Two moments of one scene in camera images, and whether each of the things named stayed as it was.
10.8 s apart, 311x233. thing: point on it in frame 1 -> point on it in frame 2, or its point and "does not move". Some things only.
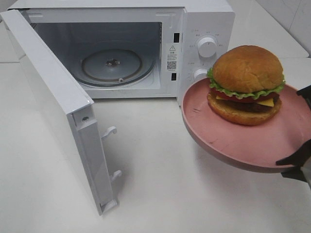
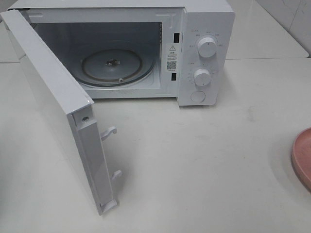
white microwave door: x=71 y=107 does not move
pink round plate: x=254 y=148 -> x=301 y=157
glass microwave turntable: x=115 y=67 does not move
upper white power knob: x=207 y=47 does not move
